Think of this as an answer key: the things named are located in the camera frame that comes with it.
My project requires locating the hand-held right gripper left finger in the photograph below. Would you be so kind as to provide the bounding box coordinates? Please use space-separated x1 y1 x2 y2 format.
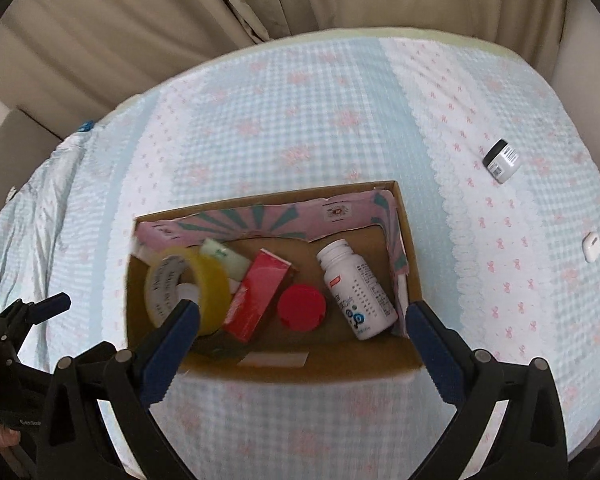
36 300 203 480

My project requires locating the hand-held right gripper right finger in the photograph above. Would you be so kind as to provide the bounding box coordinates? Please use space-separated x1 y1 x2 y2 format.
405 301 569 480

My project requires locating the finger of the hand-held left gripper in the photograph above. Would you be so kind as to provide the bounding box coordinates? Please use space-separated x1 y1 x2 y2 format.
0 322 28 367
0 293 72 331

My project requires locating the yellow tape roll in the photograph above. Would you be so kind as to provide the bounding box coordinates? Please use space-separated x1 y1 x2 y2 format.
144 245 232 337

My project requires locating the red carton box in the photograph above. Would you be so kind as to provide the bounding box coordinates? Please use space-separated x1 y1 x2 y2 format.
223 248 299 344

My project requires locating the white pill bottle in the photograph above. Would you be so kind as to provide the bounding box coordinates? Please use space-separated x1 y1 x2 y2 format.
315 239 399 342

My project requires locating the white jar with green band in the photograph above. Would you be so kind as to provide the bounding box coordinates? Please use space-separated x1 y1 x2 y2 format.
200 238 251 292

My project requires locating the cardboard box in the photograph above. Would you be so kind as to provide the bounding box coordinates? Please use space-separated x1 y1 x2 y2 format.
124 180 424 387

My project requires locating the red round lid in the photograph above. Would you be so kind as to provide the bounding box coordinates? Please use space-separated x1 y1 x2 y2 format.
277 283 327 331

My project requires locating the person's left hand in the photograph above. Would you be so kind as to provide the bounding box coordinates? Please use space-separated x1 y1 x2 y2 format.
0 425 22 463

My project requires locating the light blue duvet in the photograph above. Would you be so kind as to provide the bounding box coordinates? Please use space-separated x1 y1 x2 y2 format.
0 132 98 361

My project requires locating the small black lid jar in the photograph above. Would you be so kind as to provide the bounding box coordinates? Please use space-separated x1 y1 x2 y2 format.
482 137 521 184

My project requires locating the beige curtain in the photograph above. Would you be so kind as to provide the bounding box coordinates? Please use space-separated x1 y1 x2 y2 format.
0 0 581 142

